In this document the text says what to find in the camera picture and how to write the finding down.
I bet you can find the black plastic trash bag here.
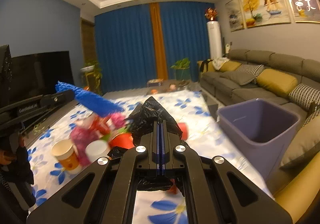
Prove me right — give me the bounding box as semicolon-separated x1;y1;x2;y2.
111;97;188;196

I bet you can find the green potted plant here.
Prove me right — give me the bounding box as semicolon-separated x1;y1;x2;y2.
171;58;191;81

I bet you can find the grey sectional sofa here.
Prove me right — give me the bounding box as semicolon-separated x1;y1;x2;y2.
197;49;319;223

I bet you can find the red paper cup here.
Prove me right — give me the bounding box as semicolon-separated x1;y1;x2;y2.
108;123;189;149

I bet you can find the left small painting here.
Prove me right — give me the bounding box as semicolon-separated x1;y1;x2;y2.
225;0;245;32

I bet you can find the red flower decoration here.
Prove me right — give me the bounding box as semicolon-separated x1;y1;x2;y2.
204;7;218;21

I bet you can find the blue curtain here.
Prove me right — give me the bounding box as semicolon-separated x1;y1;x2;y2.
95;2;215;92

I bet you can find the white standing air conditioner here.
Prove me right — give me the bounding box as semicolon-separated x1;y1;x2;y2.
207;21;222;59

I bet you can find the white paper cup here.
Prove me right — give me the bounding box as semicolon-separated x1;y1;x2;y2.
85;139;111;163

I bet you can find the far yellow cushion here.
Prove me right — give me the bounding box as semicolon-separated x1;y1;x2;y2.
219;60;242;72

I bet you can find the houndstooth patterned cushion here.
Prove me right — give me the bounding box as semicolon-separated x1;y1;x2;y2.
236;64;265;85

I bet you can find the pink plastic bag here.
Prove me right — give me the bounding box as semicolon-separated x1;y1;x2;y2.
69;112;126;166

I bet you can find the orange curtain strip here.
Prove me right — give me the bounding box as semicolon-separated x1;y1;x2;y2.
149;3;169;80

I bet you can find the black television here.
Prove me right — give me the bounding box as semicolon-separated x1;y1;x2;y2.
1;45;74;107

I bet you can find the floral white blue tablecloth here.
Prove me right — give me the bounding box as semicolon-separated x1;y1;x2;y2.
26;88;275;224

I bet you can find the plant on yellow stand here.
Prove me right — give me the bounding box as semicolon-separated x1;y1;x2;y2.
80;60;103;95

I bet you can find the grey cushion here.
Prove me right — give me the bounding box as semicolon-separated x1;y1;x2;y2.
220;71;255;86

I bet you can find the yellow cushion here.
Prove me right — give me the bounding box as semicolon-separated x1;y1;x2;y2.
219;60;242;72
257;68;298;98

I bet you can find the orange printed paper cup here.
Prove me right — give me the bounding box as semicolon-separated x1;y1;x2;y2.
51;139;82;175

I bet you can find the centre sailboat painting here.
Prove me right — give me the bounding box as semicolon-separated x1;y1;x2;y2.
241;0;291;28

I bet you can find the purple plastic trash bin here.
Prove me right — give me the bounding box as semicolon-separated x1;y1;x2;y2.
217;99;300;180

